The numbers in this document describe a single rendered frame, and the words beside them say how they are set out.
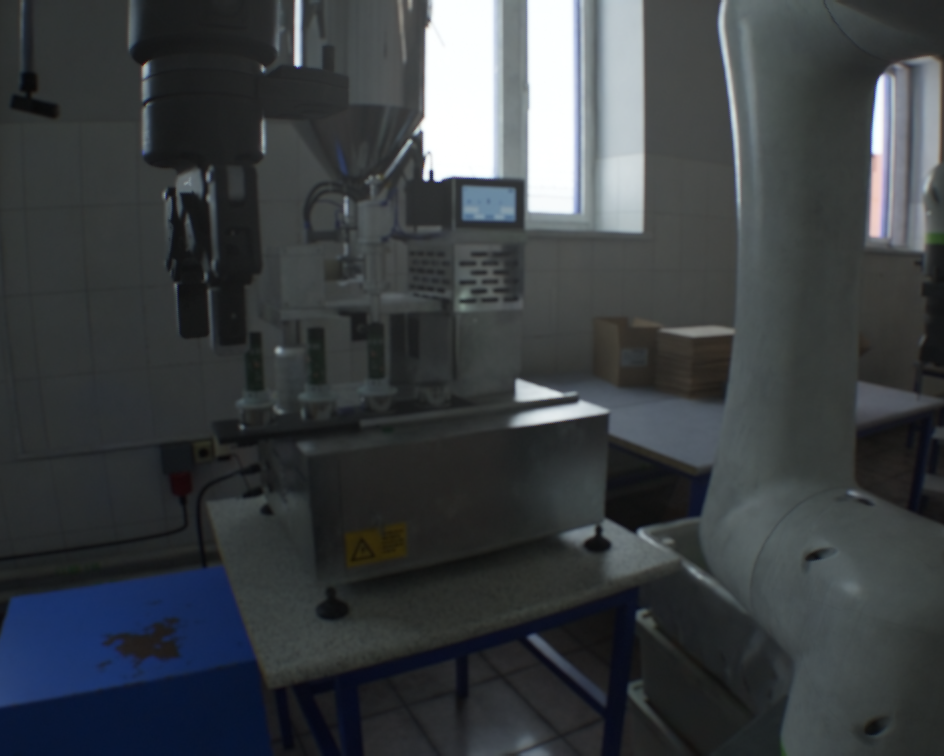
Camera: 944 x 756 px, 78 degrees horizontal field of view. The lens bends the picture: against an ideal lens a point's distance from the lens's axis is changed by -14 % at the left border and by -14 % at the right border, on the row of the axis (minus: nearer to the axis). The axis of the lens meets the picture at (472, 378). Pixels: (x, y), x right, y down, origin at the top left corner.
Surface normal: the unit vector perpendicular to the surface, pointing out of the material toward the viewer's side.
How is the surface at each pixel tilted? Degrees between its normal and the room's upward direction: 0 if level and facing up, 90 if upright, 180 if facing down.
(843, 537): 23
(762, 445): 85
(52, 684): 0
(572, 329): 90
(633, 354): 90
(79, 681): 0
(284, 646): 0
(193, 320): 90
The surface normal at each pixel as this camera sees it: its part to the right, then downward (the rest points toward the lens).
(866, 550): -0.32, -0.93
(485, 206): 0.47, 0.18
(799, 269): -0.44, 0.19
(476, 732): 0.00, -0.98
